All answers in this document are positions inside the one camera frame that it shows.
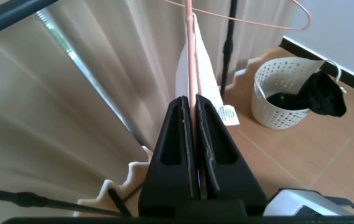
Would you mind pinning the black knit garment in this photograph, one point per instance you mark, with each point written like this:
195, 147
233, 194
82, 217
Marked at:
323, 96

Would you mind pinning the white printed t-shirt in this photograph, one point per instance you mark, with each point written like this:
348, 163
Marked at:
209, 84

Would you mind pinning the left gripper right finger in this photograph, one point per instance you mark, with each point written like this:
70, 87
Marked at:
232, 183

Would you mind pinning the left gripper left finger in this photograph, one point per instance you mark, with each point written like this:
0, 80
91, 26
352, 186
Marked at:
167, 183

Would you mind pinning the black clothes rack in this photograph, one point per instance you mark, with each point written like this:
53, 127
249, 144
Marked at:
8, 15

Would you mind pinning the beige curtain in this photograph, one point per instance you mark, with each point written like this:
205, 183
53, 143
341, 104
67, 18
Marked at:
71, 124

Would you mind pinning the pink clothes hanger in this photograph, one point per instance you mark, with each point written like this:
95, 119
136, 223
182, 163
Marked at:
190, 46
309, 19

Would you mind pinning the white laundry basket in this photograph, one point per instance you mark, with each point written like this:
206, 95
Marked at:
276, 118

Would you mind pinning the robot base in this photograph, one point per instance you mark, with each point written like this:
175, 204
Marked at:
298, 203

